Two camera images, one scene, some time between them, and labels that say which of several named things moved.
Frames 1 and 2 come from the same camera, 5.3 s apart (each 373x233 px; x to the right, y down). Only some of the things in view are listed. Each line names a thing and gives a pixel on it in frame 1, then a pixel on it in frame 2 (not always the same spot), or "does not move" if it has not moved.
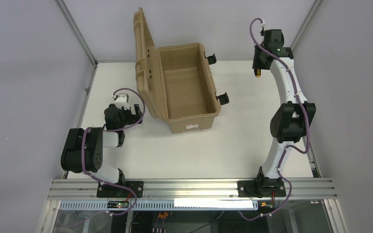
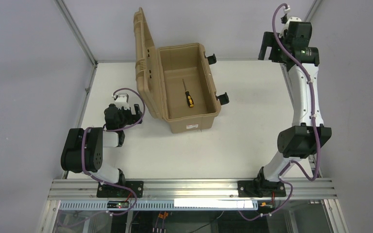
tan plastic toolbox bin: [174, 82] does not move
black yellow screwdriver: [257, 72] -> [189, 99]
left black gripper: [134, 113] does not move
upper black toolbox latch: [211, 59] does not move
